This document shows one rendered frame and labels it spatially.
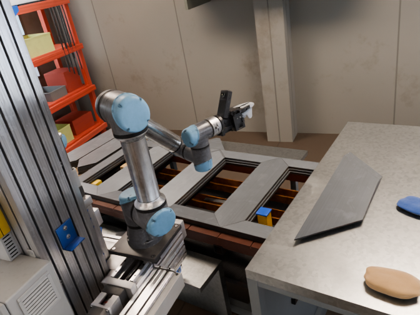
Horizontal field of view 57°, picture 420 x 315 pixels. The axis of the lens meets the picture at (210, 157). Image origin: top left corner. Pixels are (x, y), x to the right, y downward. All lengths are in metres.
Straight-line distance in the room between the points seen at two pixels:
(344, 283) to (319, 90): 3.44
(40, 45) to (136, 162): 3.84
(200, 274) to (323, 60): 3.09
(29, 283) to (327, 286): 0.93
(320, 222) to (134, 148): 0.74
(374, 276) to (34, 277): 1.05
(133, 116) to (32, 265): 0.59
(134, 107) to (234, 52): 3.55
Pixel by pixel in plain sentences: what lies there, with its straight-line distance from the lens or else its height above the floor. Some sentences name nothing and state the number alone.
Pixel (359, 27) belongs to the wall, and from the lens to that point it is 4.36.
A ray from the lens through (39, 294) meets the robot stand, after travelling 1.42.
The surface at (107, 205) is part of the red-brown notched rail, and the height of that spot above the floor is 0.83.
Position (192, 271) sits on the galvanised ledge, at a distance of 1.99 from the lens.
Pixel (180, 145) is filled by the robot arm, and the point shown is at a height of 1.37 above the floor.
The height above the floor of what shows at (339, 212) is 1.07.
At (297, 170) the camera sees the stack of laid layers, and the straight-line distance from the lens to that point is 2.34.
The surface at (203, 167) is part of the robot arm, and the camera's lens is 1.51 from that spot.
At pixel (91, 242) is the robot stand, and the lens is 1.63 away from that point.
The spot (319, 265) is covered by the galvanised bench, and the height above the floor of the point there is 1.05.
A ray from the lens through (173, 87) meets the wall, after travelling 5.23.
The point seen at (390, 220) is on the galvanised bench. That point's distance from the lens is 1.61.
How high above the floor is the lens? 2.01
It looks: 26 degrees down
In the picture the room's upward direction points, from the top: 10 degrees counter-clockwise
